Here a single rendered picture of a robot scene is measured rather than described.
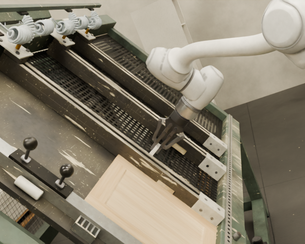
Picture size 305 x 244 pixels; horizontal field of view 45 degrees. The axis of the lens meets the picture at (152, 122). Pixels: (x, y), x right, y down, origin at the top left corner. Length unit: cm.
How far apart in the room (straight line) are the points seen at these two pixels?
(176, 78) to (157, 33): 378
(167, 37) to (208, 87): 374
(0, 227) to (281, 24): 75
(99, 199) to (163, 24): 403
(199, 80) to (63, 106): 54
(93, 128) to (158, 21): 371
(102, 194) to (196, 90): 49
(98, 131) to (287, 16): 89
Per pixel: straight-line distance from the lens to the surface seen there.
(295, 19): 81
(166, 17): 503
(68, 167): 99
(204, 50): 121
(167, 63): 127
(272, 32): 84
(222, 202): 166
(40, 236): 255
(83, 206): 110
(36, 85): 151
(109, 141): 145
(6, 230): 92
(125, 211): 123
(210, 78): 133
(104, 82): 184
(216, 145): 216
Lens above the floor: 168
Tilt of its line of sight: 12 degrees down
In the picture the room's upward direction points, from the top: 23 degrees counter-clockwise
